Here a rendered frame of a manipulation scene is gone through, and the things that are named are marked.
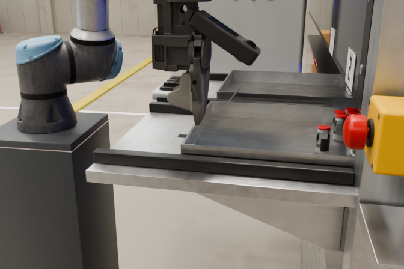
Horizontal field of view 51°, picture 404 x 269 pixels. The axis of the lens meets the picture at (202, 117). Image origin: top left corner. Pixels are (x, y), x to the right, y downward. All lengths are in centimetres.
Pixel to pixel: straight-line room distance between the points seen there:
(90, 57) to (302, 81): 58
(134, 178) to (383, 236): 35
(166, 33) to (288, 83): 62
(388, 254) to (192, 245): 157
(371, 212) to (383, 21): 24
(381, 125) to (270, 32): 112
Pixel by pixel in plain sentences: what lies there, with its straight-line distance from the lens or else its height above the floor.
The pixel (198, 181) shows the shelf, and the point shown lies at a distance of 63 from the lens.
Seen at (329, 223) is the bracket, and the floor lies 78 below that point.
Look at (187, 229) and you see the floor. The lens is 215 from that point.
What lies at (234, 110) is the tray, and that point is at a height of 90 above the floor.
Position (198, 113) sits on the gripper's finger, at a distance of 68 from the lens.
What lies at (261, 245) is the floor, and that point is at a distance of 205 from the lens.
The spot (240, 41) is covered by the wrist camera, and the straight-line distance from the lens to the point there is 64.
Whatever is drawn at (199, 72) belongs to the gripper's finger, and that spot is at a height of 103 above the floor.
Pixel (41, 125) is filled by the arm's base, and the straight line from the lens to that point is 114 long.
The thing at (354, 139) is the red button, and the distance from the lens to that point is 49.
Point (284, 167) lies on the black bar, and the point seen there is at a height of 90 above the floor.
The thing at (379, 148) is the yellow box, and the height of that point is 99.
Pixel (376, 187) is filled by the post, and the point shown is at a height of 90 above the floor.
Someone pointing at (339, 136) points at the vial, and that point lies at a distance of 80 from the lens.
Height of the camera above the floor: 116
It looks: 18 degrees down
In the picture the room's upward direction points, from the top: straight up
